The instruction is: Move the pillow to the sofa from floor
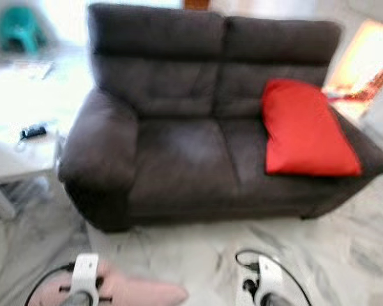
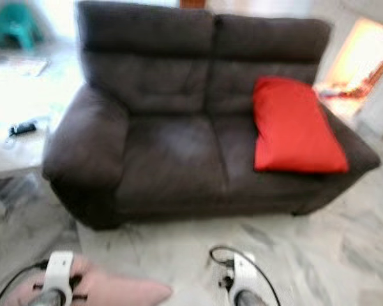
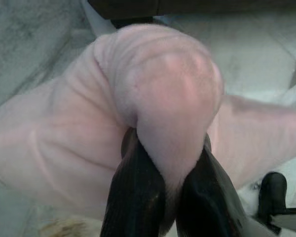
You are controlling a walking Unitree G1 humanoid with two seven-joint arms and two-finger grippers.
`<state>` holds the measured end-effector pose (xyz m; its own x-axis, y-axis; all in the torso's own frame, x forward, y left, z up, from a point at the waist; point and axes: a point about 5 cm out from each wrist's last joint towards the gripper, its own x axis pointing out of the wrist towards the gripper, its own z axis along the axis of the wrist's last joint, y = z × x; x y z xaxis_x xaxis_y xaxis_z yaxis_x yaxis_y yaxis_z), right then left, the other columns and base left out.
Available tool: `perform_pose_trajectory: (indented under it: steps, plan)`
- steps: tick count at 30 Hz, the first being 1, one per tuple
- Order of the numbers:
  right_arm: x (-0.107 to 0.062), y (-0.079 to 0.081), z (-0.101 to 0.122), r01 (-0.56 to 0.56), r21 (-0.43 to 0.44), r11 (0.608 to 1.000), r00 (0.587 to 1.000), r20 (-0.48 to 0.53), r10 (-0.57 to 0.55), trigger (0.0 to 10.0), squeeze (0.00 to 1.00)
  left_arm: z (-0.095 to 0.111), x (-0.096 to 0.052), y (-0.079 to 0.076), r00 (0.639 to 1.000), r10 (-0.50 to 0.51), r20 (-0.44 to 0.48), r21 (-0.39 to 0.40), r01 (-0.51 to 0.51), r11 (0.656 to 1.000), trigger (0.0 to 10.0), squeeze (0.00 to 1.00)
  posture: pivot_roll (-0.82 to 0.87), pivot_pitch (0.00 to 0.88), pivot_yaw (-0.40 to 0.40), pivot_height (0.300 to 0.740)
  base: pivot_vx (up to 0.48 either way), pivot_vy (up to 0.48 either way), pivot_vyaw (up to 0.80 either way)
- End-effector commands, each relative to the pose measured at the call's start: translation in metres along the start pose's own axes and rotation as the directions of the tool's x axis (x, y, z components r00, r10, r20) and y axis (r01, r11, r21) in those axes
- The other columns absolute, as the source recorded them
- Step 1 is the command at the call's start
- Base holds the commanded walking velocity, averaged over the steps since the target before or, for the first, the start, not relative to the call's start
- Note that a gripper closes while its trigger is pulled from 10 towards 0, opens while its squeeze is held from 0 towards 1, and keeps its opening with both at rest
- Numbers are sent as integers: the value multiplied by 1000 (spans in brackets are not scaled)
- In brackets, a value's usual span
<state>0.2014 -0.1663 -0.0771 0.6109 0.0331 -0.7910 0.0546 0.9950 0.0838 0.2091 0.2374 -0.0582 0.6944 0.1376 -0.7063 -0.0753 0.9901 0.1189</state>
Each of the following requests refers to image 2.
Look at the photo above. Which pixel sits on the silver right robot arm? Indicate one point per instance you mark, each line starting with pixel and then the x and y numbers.
pixel 249 298

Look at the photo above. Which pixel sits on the white side table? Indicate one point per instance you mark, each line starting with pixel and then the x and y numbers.
pixel 6 159

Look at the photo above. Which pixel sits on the green plastic chair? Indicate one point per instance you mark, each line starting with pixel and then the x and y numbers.
pixel 18 25

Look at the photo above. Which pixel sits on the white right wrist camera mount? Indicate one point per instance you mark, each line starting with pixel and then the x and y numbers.
pixel 244 271

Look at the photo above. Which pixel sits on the brown fabric sofa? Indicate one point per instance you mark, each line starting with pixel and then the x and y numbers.
pixel 166 153

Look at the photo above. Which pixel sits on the pink pillow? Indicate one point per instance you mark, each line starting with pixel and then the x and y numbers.
pixel 127 293

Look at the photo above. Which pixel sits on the red pillow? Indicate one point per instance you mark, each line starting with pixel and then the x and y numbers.
pixel 297 131

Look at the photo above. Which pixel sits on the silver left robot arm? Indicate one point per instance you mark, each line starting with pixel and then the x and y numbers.
pixel 48 298

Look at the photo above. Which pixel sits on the brown wooden stand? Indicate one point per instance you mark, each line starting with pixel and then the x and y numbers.
pixel 193 3

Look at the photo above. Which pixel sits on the red patterned rug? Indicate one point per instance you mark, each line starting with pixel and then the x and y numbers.
pixel 354 86

